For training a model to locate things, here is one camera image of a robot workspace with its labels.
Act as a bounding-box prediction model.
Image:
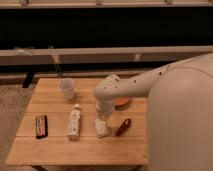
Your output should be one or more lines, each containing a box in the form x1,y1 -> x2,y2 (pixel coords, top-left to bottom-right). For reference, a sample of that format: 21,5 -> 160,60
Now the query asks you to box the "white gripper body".
96,100 -> 115,118

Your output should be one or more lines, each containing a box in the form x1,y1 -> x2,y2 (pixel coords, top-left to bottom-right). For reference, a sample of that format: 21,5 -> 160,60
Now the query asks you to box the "white sponge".
95,118 -> 109,138

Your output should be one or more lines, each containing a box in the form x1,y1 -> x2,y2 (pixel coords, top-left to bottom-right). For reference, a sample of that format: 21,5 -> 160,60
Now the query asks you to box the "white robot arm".
93,53 -> 213,171

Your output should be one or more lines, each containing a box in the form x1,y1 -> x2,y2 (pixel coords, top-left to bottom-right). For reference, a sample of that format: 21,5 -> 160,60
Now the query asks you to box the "white ceramic cup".
58,78 -> 75,99

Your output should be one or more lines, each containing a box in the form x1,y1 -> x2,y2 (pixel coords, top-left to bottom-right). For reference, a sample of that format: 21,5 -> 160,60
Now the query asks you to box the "orange bowl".
115,97 -> 130,107

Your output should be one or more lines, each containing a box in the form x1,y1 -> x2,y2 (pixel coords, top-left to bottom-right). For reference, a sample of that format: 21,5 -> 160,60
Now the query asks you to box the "red chili pepper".
115,118 -> 131,136

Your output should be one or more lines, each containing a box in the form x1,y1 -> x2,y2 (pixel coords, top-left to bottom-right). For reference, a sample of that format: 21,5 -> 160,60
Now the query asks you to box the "white plastic bottle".
67,104 -> 81,141

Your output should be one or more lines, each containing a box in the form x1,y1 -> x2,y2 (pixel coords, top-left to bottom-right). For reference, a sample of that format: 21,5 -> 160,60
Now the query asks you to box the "wooden table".
7,78 -> 148,166

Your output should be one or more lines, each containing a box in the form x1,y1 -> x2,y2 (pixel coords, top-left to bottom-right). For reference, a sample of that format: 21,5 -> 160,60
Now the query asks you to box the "dark snack bar packet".
36,115 -> 48,139

